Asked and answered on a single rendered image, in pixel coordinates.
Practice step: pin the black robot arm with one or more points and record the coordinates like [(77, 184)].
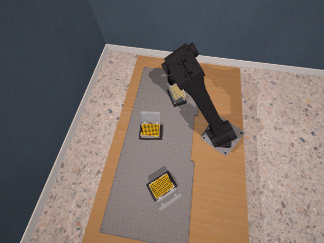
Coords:
[(189, 76)]

